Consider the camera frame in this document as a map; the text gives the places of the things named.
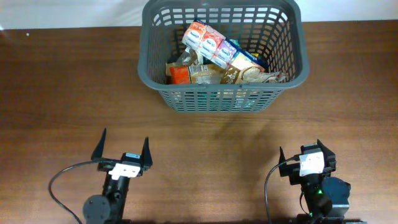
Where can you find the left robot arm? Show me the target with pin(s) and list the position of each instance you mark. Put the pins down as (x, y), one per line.
(108, 207)

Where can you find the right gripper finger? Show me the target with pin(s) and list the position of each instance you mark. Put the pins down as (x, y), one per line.
(282, 163)
(323, 148)

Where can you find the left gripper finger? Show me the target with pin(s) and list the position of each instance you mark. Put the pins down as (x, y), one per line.
(98, 151)
(146, 157)

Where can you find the beige brown snack bag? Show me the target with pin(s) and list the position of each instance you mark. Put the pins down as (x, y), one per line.
(189, 57)
(243, 69)

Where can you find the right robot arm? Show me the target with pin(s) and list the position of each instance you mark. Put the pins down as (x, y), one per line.
(326, 197)

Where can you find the grey plastic basket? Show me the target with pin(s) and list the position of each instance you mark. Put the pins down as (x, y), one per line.
(271, 28)

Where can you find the red spaghetti packet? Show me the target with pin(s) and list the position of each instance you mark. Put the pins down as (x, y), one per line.
(196, 74)

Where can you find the multicolour tissue multipack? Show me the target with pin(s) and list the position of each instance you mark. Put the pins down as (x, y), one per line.
(214, 46)

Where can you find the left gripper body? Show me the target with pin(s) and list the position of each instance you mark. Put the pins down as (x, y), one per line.
(104, 166)

